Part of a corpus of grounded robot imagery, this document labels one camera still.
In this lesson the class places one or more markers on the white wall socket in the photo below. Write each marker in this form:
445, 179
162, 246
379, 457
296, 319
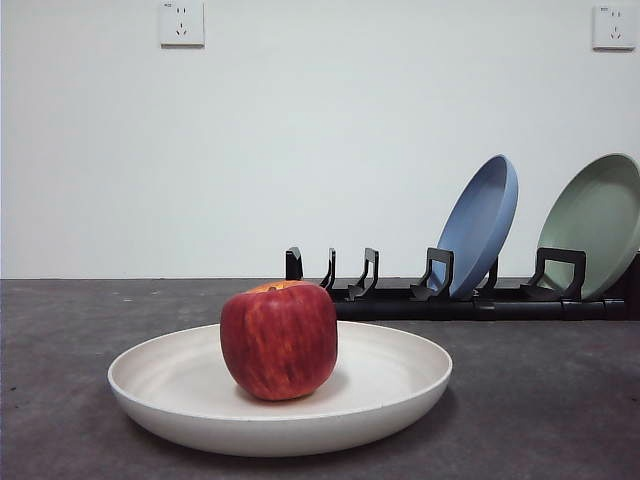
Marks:
611, 27
182, 25

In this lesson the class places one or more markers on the pale yellow plate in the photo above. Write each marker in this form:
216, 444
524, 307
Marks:
175, 390

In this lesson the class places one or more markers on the blue plate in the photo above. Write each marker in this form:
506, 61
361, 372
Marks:
482, 225

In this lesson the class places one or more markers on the red apple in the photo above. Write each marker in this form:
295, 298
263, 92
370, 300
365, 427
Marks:
277, 345

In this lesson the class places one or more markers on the black plate rack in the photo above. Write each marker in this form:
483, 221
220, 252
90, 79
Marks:
400, 309

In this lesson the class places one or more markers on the green plate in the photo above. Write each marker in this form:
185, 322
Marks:
595, 225

